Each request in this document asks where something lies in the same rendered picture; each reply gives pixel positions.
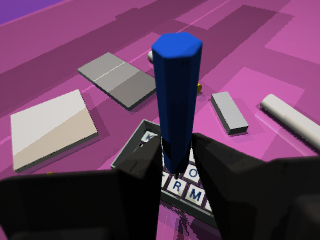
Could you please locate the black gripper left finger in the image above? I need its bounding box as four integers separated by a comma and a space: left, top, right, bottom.
0, 135, 163, 240

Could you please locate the grey keyboard with white letter keys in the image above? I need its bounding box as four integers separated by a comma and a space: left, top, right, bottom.
110, 118, 218, 229

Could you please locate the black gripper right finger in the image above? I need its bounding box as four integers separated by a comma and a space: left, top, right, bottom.
192, 133, 320, 240

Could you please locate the dark blue stylus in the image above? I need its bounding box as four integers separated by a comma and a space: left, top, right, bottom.
151, 32, 203, 180

